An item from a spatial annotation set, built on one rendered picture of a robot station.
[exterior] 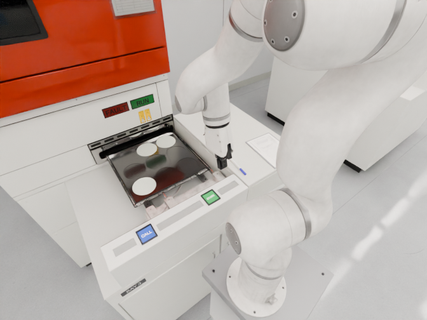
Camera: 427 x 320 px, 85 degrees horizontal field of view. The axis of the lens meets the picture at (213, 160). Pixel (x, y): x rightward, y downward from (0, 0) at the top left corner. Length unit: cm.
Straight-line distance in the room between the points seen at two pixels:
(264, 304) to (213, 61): 69
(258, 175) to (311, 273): 39
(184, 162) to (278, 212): 71
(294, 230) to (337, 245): 159
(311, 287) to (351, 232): 134
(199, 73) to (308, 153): 31
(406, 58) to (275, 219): 31
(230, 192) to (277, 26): 74
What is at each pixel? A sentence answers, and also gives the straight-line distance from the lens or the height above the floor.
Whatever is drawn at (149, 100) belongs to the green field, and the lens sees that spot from 122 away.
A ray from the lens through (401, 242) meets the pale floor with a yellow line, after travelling 235.
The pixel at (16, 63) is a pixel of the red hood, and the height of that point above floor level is 138.
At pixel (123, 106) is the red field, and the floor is 110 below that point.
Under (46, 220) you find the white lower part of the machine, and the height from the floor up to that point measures 63.
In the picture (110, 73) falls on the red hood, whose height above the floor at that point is 128.
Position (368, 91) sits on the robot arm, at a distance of 35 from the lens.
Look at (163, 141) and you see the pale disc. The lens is 126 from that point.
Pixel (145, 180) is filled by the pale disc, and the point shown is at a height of 90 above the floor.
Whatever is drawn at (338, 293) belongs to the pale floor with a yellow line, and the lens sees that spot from 193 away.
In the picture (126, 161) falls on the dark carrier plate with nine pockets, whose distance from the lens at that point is 119.
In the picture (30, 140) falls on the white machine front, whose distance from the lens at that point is 119.
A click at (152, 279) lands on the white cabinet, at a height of 74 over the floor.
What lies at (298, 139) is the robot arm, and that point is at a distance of 34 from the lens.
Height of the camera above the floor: 167
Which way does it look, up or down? 44 degrees down
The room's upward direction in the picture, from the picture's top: straight up
